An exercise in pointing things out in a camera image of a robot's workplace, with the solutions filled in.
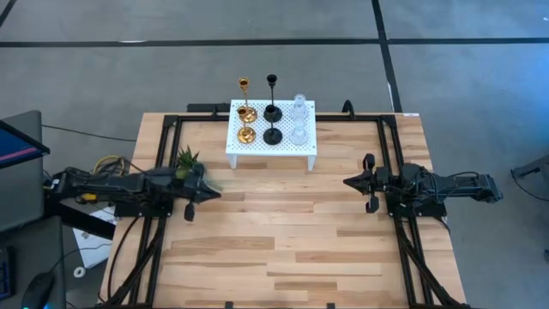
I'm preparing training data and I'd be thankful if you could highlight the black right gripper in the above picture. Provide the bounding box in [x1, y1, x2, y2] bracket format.
[342, 153, 391, 215]

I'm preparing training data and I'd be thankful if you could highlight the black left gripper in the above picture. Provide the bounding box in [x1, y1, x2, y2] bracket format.
[173, 165, 222, 222]

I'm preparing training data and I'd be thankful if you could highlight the gold candlestick holder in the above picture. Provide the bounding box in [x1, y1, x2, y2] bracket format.
[236, 106, 257, 145]
[238, 76, 258, 124]

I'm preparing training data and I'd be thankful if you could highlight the clear ribbed glass candle holder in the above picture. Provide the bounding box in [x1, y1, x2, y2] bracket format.
[287, 94, 309, 122]
[287, 118, 310, 146]

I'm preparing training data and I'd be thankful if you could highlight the black candlestick holder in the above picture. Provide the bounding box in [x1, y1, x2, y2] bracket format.
[262, 106, 284, 146]
[262, 74, 283, 124]

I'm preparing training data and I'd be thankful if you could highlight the potted succulent plant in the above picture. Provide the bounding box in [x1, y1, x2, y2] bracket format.
[174, 144, 208, 181]

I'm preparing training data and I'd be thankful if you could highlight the white perforated metal shelf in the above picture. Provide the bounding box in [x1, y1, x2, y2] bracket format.
[225, 99, 318, 172]

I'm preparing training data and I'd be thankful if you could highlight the white paper sheet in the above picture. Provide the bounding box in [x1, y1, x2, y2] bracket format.
[71, 205, 119, 270]

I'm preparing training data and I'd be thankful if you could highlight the grey stand leg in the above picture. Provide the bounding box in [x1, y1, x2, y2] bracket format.
[510, 154, 549, 181]

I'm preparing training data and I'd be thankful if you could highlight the dark grey desk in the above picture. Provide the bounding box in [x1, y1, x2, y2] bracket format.
[0, 214, 66, 309]

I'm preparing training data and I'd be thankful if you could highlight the black computer mouse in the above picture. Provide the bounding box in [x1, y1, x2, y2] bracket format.
[21, 270, 57, 309]

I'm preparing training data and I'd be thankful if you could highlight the dark monitor with blue screen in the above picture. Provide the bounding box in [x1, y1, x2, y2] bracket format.
[0, 110, 51, 235]

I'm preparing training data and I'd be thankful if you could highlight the black keyboard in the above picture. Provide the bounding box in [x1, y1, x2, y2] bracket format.
[0, 246, 16, 301]

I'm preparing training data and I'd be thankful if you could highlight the black metal table frame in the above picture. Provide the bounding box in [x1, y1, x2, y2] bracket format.
[102, 112, 471, 309]

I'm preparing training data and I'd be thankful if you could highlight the yellow cable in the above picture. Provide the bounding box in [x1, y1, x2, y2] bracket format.
[75, 154, 130, 203]

